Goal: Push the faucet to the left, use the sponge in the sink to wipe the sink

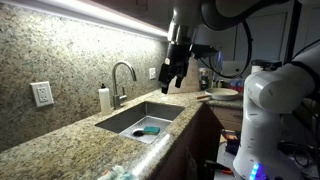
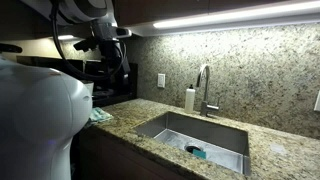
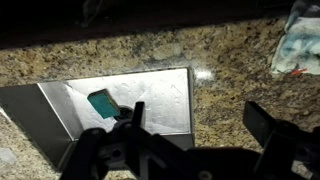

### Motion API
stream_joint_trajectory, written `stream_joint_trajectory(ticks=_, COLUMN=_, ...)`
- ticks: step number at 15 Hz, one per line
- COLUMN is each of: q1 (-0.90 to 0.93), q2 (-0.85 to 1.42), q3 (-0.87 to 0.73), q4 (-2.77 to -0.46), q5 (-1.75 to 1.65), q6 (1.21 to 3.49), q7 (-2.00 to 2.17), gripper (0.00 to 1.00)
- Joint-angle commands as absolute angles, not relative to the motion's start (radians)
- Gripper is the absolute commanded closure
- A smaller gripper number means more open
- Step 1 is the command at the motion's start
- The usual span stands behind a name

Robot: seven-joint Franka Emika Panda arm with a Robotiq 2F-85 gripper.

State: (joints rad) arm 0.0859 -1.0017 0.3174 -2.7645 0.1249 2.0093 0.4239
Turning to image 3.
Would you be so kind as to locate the clear tape patch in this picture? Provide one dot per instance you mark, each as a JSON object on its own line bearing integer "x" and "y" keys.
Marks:
{"x": 6, "y": 155}

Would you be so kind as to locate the teal sponge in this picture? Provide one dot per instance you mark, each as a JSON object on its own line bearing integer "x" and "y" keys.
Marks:
{"x": 104, "y": 105}

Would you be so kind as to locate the small orange object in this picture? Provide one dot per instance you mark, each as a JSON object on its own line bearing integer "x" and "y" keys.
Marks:
{"x": 298, "y": 71}

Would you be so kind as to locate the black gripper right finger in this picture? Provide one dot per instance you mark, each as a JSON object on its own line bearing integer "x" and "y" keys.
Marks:
{"x": 286, "y": 146}

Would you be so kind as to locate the stainless steel sink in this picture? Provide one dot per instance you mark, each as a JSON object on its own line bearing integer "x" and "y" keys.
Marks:
{"x": 160, "y": 96}

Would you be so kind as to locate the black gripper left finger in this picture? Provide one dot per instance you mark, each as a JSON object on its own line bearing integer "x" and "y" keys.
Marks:
{"x": 140, "y": 146}

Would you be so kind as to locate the blue white cloth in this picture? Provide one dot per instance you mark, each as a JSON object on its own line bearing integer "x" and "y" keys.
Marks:
{"x": 300, "y": 46}

